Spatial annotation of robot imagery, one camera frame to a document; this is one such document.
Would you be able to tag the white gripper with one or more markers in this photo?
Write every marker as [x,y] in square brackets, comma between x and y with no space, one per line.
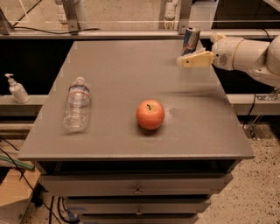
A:
[224,53]

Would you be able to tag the Red Bull can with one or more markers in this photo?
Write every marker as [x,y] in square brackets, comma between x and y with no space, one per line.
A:
[191,38]

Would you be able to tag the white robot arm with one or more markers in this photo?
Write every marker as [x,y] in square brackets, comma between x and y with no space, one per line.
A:
[258,59]

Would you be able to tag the red apple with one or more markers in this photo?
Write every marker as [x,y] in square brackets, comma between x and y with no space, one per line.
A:
[150,114]

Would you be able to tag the clear plastic water bottle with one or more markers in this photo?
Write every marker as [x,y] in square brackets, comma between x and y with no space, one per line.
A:
[77,106]

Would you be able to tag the top grey drawer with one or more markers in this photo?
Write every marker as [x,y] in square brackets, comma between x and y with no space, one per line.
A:
[135,185]

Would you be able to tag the grey drawer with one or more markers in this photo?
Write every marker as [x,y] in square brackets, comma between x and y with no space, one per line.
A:
[135,185]
[138,205]
[139,219]

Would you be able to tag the bottom grey drawer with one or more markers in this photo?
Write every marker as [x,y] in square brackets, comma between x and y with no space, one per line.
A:
[139,219]

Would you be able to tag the white pump dispenser bottle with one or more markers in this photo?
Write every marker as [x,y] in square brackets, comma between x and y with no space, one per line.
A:
[17,90]

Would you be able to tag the middle grey drawer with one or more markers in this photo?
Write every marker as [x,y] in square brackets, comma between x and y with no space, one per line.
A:
[138,205]

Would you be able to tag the green rod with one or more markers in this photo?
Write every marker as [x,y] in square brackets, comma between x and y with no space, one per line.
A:
[18,163]

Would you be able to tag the cardboard box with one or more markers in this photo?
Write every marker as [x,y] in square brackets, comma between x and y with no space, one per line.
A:
[15,197]

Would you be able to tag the metal frame post right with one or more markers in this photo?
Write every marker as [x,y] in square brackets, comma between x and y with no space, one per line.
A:
[184,15]

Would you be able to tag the metal frame post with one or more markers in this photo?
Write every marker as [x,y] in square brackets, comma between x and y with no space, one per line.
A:
[184,15]
[71,17]

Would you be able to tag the metal frame post left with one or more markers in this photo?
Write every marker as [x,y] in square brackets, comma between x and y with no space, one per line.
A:
[71,17]

